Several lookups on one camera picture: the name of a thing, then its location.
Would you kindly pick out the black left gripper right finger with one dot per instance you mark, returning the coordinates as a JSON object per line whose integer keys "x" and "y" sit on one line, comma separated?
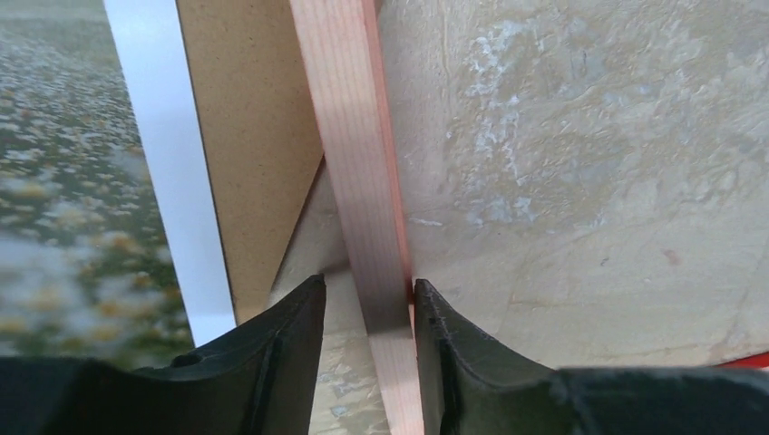
{"x": 473, "y": 384}

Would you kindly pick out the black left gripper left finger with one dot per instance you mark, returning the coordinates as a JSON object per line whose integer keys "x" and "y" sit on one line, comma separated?
{"x": 258, "y": 378}

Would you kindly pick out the landscape photo print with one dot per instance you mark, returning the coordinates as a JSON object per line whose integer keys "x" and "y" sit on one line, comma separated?
{"x": 110, "y": 247}

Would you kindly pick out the red wooden picture frame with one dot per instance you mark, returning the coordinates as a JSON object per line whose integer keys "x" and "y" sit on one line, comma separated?
{"x": 585, "y": 180}

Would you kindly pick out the brown cardboard backing board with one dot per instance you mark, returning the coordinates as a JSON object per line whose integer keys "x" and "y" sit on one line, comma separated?
{"x": 278, "y": 86}

